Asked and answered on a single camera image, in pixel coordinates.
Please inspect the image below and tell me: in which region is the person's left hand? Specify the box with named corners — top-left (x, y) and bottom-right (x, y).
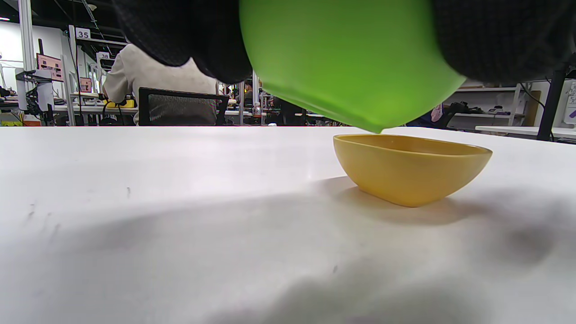
top-left (112, 0), bottom-right (576, 86)

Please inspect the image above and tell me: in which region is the green dish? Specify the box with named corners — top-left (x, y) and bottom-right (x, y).
top-left (238, 0), bottom-right (467, 134)

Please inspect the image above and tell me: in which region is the yellow small dish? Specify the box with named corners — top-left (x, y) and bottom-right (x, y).
top-left (333, 134), bottom-right (493, 208)

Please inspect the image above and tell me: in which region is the black mesh office chair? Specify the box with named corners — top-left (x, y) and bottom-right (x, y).
top-left (138, 87), bottom-right (230, 126)

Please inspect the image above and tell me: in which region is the large pink sign board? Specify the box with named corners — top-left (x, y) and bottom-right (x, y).
top-left (36, 53), bottom-right (64, 81)

